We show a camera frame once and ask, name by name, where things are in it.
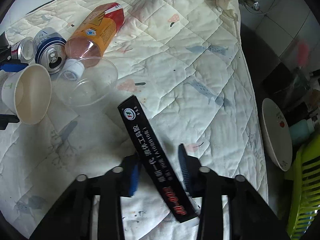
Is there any orange plastic bottle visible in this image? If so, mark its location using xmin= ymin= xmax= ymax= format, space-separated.
xmin=65 ymin=2 xmax=125 ymax=68

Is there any green dish rack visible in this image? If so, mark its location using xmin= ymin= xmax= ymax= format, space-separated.
xmin=283 ymin=132 xmax=320 ymax=240

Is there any white paper cup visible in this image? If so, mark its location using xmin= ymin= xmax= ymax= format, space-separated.
xmin=1 ymin=63 xmax=52 ymax=126

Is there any white ceramic bowl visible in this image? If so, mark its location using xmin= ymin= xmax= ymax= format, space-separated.
xmin=261 ymin=98 xmax=293 ymax=172

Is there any clear plastic cup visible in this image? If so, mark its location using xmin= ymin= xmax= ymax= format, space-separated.
xmin=56 ymin=56 xmax=119 ymax=107

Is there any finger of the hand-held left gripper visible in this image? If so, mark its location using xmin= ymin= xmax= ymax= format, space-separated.
xmin=0 ymin=44 xmax=29 ymax=72
xmin=0 ymin=114 xmax=20 ymax=130

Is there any blue and white can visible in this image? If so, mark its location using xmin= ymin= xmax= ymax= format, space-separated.
xmin=33 ymin=27 xmax=67 ymax=75

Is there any white quilted blanket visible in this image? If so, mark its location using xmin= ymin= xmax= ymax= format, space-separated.
xmin=0 ymin=0 xmax=269 ymax=240

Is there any teal plastic bottle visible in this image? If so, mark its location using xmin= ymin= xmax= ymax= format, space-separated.
xmin=288 ymin=118 xmax=315 ymax=140

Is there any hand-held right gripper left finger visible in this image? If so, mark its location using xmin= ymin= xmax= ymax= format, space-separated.
xmin=30 ymin=155 xmax=140 ymax=240

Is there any small white plastic bottle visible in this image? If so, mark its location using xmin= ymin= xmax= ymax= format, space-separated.
xmin=62 ymin=58 xmax=85 ymax=81

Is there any black cardboard box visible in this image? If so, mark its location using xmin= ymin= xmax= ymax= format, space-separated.
xmin=117 ymin=95 xmax=200 ymax=224

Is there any red soda can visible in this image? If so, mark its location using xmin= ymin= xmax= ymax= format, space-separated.
xmin=11 ymin=37 xmax=35 ymax=61

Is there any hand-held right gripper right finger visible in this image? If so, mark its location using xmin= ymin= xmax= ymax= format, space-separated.
xmin=177 ymin=144 xmax=290 ymax=240

